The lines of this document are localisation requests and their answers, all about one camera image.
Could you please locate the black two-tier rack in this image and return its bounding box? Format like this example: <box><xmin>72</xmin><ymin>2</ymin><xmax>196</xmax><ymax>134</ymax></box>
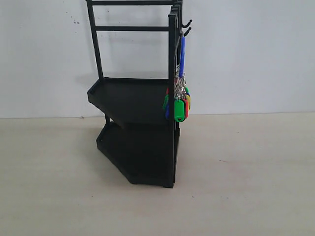
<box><xmin>86</xmin><ymin>0</ymin><xmax>191</xmax><ymax>188</ymax></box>

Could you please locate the colourful key tag bunch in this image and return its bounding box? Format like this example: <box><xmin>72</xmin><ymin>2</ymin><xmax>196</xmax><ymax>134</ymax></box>
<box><xmin>174</xmin><ymin>35</ymin><xmax>191</xmax><ymax>122</ymax></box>

